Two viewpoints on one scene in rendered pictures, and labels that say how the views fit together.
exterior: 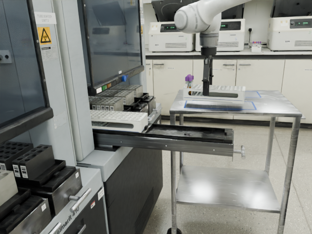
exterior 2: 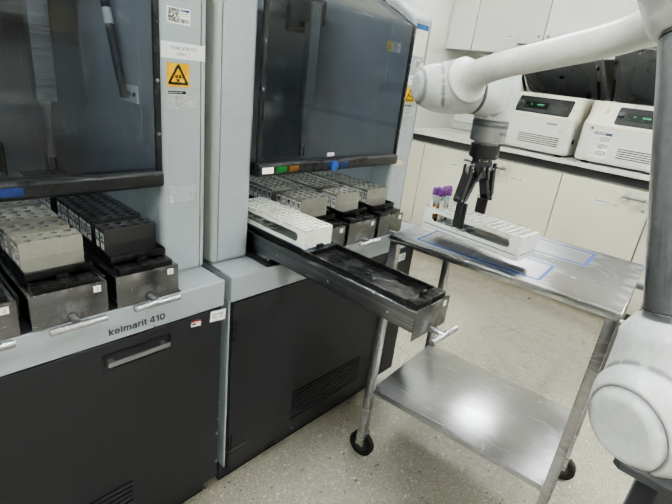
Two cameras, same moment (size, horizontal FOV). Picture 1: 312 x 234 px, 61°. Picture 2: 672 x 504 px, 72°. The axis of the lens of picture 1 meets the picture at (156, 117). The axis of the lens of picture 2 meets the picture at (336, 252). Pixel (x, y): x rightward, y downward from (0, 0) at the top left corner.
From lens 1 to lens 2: 0.45 m
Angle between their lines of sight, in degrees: 23
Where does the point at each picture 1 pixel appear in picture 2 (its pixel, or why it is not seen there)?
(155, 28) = not seen: hidden behind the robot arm
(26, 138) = (141, 206)
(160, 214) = not seen: hidden behind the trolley
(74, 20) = (243, 61)
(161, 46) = (510, 135)
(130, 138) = (288, 253)
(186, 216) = (404, 428)
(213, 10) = (472, 77)
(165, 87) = (497, 212)
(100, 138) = (256, 241)
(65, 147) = (185, 234)
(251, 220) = (514, 488)
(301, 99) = not seen: outside the picture
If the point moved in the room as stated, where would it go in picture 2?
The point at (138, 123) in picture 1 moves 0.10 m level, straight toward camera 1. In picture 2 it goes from (303, 235) to (284, 246)
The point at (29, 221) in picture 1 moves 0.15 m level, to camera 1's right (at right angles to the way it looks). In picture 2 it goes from (69, 296) to (126, 322)
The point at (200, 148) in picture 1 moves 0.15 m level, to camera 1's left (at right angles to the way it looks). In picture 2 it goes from (369, 302) to (310, 283)
